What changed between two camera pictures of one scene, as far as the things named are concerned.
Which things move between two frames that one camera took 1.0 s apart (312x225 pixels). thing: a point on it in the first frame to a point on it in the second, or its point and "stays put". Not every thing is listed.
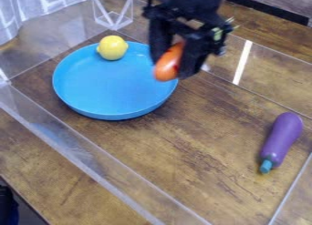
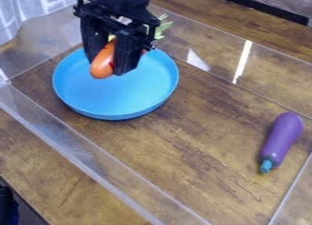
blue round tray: [112, 90] stays put
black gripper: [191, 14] to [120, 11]
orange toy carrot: [166, 67] to [102, 66]
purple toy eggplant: [284, 134] stays put
